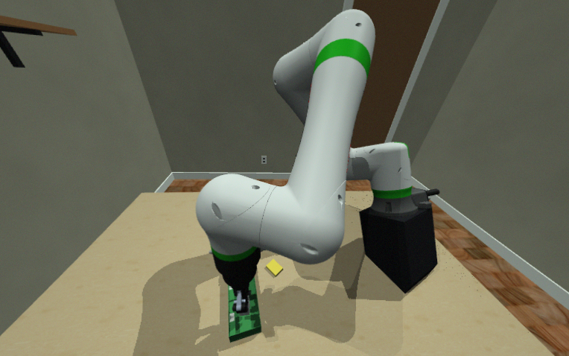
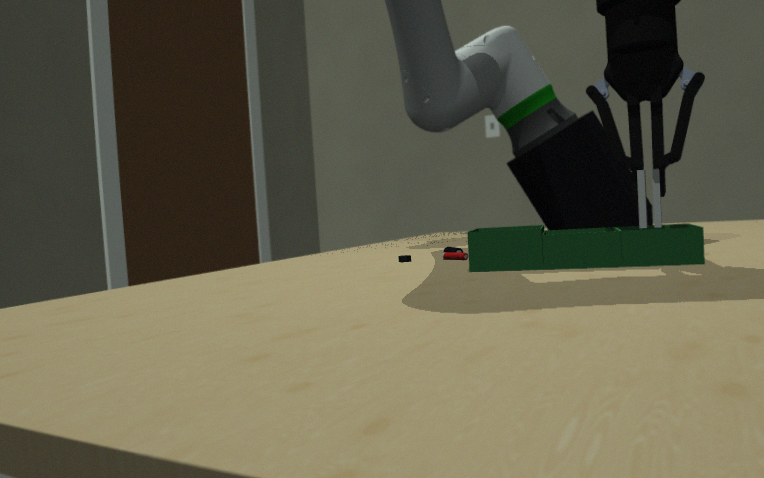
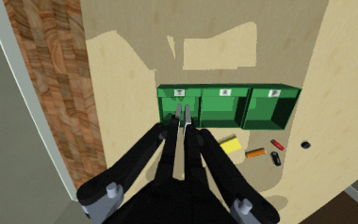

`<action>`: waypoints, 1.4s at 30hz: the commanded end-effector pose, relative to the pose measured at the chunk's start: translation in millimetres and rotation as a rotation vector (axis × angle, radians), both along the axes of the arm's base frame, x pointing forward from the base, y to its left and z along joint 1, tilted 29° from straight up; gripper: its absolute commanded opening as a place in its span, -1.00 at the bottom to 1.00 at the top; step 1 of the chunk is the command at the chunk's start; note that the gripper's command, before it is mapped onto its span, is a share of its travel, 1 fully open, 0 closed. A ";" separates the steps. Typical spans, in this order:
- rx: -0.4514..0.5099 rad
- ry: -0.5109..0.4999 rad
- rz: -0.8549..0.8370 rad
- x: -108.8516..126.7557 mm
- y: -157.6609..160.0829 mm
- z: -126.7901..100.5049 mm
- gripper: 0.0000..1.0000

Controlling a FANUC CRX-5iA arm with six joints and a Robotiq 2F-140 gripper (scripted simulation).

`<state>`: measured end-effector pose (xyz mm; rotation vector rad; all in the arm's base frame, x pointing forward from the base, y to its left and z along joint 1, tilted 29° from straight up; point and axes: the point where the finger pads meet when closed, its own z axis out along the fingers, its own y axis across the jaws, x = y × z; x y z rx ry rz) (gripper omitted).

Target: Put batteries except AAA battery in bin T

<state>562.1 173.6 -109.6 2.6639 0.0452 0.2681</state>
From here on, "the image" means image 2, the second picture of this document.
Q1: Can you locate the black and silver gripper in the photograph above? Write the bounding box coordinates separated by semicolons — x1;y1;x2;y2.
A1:
586;0;705;228

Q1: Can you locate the red cylinder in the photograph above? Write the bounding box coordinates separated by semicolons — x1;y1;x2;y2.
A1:
443;252;468;260

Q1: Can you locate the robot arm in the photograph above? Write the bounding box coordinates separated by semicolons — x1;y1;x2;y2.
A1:
385;0;578;157

